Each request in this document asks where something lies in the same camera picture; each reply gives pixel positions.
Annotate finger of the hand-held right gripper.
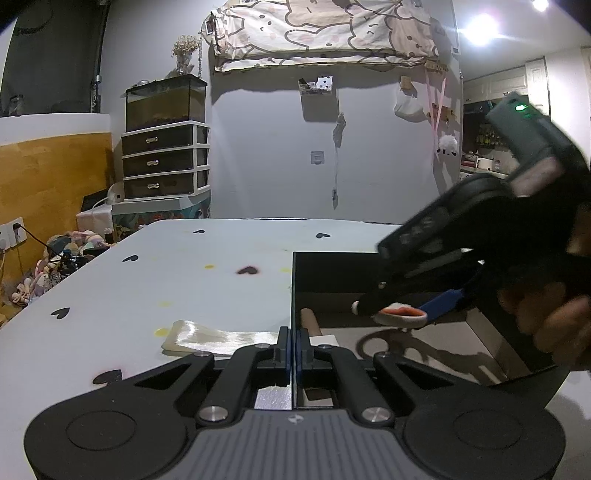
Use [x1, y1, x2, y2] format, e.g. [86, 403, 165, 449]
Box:
[353, 251, 483, 318]
[418, 270, 502, 322]

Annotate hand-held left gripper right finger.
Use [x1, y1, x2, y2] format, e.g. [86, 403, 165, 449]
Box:
[294, 327, 467, 426]

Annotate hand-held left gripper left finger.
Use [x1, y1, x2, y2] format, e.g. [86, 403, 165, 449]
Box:
[122, 327, 293, 426]

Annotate heart-shaped orange white dish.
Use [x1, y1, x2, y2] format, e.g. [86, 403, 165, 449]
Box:
[375, 303, 428, 329]

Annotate black storage box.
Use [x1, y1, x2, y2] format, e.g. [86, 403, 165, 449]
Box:
[291, 251, 573, 411]

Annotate person's right hand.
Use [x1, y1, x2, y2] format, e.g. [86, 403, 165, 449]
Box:
[499, 277, 591, 371]

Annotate brown tube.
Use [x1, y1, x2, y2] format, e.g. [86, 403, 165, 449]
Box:
[299, 308, 324, 337]

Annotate translucent plastic piece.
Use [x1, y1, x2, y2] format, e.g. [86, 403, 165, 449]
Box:
[161, 319, 282, 357]

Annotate white kitchen cabinet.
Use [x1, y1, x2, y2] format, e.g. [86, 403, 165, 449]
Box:
[463, 58, 552, 116]

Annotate pink ribbons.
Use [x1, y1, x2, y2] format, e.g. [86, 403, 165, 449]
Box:
[427, 74, 450, 167]

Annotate white hanging bag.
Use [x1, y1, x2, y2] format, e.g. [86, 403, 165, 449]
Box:
[394, 88, 426, 121]

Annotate grey hanging ornament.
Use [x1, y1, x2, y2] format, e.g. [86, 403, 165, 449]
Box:
[331, 112, 348, 206]

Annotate colourful printed storage box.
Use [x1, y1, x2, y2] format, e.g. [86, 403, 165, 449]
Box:
[112, 196, 212, 241]

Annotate ceiling light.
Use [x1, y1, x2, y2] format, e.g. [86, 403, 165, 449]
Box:
[462, 13, 505, 47]

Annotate white plastic drawer unit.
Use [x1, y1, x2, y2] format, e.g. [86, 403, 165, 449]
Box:
[121, 122, 211, 202]

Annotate pile of plush toys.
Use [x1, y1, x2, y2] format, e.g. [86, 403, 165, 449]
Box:
[14, 228, 112, 305]

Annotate printed blanket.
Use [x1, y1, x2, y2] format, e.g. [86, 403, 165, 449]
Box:
[205, 0, 446, 72]

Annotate glass fish tank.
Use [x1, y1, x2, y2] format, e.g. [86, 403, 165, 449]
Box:
[126, 75, 207, 132]

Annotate dried flower bouquet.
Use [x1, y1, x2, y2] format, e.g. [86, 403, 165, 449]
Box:
[172, 34, 200, 77]

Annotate small wall shelf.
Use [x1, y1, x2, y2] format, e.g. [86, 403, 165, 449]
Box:
[298, 76, 334, 96]

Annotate black power cable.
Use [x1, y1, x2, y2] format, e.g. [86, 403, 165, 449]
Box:
[16, 224, 70, 268]

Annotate wall socket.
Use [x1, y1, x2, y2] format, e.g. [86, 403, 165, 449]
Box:
[0, 217, 28, 250]

